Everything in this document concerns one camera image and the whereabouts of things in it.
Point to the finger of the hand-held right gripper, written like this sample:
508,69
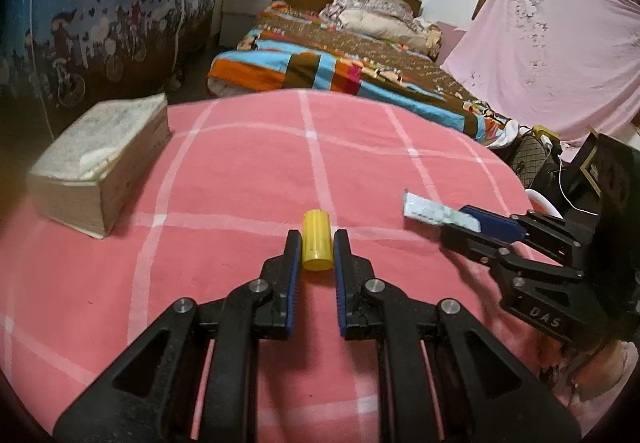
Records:
495,223
470,243

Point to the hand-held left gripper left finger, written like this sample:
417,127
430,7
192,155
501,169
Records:
295,283

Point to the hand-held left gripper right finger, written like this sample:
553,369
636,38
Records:
340,283

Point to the small yellow plastic bottle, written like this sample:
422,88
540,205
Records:
317,243

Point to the white printed wrapper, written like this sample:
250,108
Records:
425,210

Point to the white rimmed bin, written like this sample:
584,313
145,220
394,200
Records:
542,199

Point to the checkered handbag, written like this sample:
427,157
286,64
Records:
532,158

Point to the person's pink clothing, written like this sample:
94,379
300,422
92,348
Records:
600,388

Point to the gold framed shelf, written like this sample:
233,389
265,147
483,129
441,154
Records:
590,163

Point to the pink checked blanket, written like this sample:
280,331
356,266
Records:
225,173

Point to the pink hanging sheet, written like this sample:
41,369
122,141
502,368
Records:
550,48

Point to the colourful patterned bed cover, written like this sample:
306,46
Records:
350,68

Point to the cream pillow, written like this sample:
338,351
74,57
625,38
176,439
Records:
380,25

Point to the thick old book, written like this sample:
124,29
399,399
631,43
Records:
100,158

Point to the floral pillow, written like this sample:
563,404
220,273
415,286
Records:
370,0

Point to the white nightstand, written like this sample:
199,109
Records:
240,15

